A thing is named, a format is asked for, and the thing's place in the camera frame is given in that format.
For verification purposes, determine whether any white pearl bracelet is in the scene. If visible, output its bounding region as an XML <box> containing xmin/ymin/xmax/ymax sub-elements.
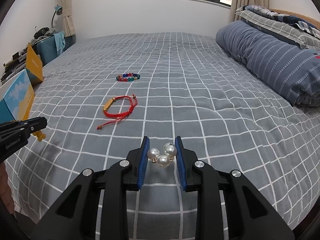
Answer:
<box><xmin>147</xmin><ymin>142</ymin><xmax>178</xmax><ymax>168</ymax></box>

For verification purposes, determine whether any black clutter on suitcase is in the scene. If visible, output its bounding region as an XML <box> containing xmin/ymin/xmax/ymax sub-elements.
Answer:
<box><xmin>34</xmin><ymin>26</ymin><xmax>57</xmax><ymax>39</ymax></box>

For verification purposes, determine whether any multicolour glass bead bracelet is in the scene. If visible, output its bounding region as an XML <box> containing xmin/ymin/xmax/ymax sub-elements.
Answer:
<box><xmin>116</xmin><ymin>73</ymin><xmax>141</xmax><ymax>82</ymax></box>

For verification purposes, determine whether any grey checked bed blanket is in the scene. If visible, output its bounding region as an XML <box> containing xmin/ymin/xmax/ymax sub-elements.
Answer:
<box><xmin>5</xmin><ymin>31</ymin><xmax>320</xmax><ymax>240</ymax></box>

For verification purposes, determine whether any light blue cloth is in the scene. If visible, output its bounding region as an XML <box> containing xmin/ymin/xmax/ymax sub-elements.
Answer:
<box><xmin>54</xmin><ymin>31</ymin><xmax>66</xmax><ymax>53</ymax></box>

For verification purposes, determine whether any person's left hand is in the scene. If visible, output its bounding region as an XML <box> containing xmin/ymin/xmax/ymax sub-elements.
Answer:
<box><xmin>0</xmin><ymin>164</ymin><xmax>15</xmax><ymax>214</ymax></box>

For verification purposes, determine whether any teal suitcase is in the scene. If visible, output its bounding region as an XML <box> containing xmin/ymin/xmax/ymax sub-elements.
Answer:
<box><xmin>36</xmin><ymin>32</ymin><xmax>75</xmax><ymax>64</ymax></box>

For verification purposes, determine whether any yellow amber bead bracelet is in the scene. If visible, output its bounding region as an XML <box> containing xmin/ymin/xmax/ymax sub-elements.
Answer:
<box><xmin>32</xmin><ymin>130</ymin><xmax>47</xmax><ymax>142</ymax></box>

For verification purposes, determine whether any folded checked patterned quilt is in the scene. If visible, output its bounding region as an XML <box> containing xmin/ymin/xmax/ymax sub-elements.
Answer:
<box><xmin>235</xmin><ymin>4</ymin><xmax>320</xmax><ymax>49</ymax></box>

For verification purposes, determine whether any blue desk lamp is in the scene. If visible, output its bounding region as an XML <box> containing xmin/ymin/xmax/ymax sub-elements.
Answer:
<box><xmin>51</xmin><ymin>4</ymin><xmax>63</xmax><ymax>28</ymax></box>

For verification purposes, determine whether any blue striped rolled duvet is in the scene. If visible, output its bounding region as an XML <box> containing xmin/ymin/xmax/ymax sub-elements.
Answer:
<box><xmin>215</xmin><ymin>21</ymin><xmax>320</xmax><ymax>108</ymax></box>

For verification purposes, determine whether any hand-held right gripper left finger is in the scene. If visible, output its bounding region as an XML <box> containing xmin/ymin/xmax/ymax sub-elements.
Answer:
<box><xmin>30</xmin><ymin>136</ymin><xmax>150</xmax><ymax>240</ymax></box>

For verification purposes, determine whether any wooden headboard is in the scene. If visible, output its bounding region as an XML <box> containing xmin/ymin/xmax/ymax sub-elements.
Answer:
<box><xmin>271</xmin><ymin>8</ymin><xmax>320</xmax><ymax>23</ymax></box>

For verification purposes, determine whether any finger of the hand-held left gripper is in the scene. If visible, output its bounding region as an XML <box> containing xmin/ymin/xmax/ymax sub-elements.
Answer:
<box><xmin>0</xmin><ymin>125</ymin><xmax>47</xmax><ymax>143</ymax></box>
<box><xmin>0</xmin><ymin>117</ymin><xmax>48</xmax><ymax>131</ymax></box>

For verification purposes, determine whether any blue and yellow cardboard box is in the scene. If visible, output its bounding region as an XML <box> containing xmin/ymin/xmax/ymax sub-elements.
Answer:
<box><xmin>0</xmin><ymin>42</ymin><xmax>44</xmax><ymax>123</ymax></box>

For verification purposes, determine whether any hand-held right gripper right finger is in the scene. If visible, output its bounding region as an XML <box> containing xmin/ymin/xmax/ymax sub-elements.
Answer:
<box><xmin>174</xmin><ymin>136</ymin><xmax>295</xmax><ymax>240</ymax></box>

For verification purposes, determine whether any red cord bracelet gold tube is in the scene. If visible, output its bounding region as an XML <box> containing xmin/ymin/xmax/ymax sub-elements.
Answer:
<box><xmin>97</xmin><ymin>94</ymin><xmax>138</xmax><ymax>130</ymax></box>

